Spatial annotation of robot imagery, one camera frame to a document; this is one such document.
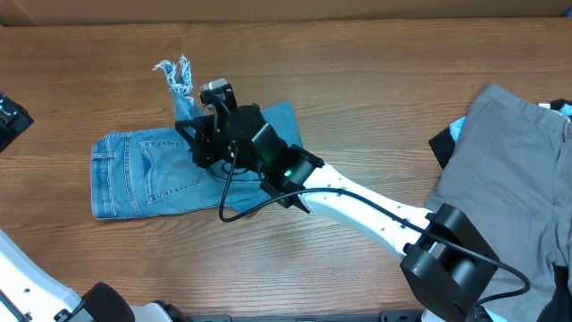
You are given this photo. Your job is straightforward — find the light blue denim jeans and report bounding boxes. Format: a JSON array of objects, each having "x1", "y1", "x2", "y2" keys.
[{"x1": 88, "y1": 54, "x2": 305, "y2": 221}]

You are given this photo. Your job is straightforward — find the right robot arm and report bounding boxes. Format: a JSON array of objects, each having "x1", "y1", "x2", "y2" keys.
[{"x1": 175, "y1": 80, "x2": 496, "y2": 321}]

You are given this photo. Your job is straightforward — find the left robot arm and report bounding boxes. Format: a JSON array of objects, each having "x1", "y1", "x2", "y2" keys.
[{"x1": 1, "y1": 233, "x2": 190, "y2": 322}]

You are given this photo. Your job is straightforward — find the black garment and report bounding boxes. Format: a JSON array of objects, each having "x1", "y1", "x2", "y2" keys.
[{"x1": 428, "y1": 127, "x2": 456, "y2": 169}]

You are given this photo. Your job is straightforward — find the light blue garment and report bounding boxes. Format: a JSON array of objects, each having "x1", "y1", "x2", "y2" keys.
[{"x1": 449, "y1": 116, "x2": 466, "y2": 142}]

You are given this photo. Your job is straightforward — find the grey trousers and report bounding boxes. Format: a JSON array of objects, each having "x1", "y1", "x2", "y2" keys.
[{"x1": 425, "y1": 84, "x2": 571, "y2": 321}]

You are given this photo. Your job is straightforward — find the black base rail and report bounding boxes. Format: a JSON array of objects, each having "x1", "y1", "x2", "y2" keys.
[{"x1": 188, "y1": 309, "x2": 423, "y2": 322}]

